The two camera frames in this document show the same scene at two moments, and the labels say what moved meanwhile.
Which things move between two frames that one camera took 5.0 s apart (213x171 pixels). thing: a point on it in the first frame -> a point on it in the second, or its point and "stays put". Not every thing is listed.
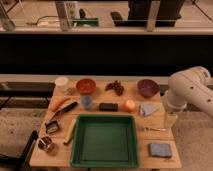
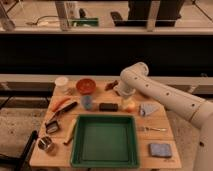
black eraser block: [108, 107] stays put
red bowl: [86, 86] stays put
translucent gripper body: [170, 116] -> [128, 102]
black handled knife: [63, 110] stays put
